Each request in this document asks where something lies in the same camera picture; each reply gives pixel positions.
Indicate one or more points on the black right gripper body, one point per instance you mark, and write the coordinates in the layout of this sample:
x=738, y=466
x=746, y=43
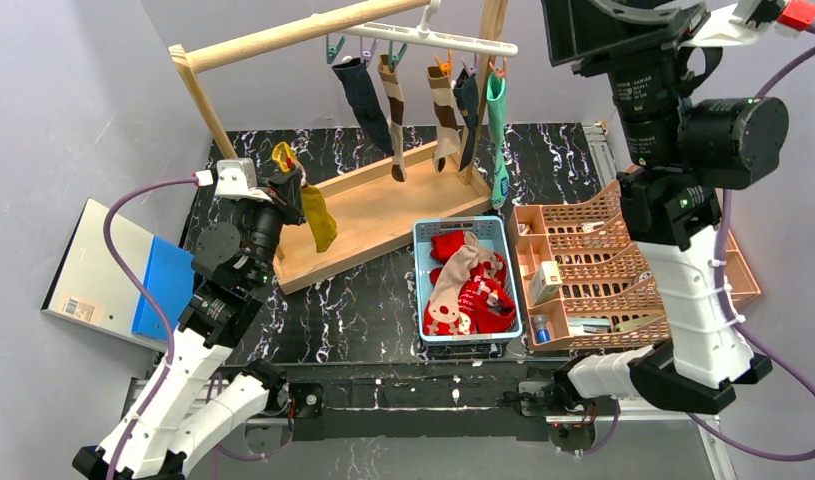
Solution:
x=599, y=33

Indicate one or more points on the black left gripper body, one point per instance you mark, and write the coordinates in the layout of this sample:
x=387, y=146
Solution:
x=288, y=198

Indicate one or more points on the mustard yellow sock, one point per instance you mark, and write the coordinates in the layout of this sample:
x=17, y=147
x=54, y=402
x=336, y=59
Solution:
x=321, y=223

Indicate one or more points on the coral clothespin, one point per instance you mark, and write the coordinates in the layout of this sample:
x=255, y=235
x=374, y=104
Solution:
x=499, y=67

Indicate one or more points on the mint green patterned sock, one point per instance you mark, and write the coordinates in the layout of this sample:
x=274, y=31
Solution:
x=497, y=106

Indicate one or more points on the lilac clothespin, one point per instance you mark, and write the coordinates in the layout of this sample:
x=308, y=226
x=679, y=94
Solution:
x=471, y=68
x=367, y=51

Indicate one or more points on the white plastic clip hanger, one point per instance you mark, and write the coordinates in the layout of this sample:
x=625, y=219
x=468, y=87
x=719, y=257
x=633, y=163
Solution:
x=424, y=36

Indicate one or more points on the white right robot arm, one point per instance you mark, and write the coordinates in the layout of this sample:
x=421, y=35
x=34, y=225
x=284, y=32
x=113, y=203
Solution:
x=673, y=215

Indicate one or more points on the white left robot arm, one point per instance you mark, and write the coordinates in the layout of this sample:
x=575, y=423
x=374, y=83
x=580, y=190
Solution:
x=160, y=437

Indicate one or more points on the wooden drying rack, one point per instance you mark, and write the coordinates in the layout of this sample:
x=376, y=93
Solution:
x=374, y=213

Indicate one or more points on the teal clothespin far left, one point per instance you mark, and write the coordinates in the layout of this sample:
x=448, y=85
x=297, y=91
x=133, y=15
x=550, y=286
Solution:
x=333, y=49

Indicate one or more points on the teal clothespin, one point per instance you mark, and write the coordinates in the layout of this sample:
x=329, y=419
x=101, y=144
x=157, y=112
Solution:
x=395, y=54
x=333, y=49

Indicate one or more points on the beige brown sock left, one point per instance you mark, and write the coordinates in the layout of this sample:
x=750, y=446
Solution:
x=394, y=93

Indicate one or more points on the beige brown sock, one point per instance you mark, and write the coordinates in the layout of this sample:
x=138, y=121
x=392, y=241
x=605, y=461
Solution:
x=448, y=138
x=394, y=93

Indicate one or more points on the orange clothespin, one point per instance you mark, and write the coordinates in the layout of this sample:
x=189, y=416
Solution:
x=445, y=67

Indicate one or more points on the beige brown sock right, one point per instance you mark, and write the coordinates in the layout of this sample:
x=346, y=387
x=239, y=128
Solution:
x=448, y=138

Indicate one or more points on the light blue perforated basket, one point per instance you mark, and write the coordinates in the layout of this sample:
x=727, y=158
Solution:
x=490, y=234

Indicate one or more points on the red sock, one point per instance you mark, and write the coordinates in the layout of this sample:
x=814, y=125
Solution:
x=488, y=305

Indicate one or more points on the peach plastic desk organizer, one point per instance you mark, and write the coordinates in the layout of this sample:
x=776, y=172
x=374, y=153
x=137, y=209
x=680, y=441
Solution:
x=605, y=278

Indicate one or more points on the white cardboard box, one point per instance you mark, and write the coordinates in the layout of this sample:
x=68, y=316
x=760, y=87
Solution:
x=545, y=283

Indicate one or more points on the blue capped bottle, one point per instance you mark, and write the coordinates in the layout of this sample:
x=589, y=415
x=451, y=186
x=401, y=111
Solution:
x=541, y=327

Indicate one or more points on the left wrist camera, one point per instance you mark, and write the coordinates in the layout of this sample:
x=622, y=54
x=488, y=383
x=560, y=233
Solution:
x=233, y=179

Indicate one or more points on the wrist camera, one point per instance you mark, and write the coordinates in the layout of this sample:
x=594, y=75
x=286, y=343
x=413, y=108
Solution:
x=745, y=22
x=233, y=179

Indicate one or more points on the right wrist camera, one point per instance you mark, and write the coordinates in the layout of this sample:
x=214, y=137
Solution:
x=745, y=22

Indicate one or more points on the grey metal rail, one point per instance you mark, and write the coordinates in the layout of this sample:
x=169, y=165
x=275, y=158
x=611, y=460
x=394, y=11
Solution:
x=603, y=160

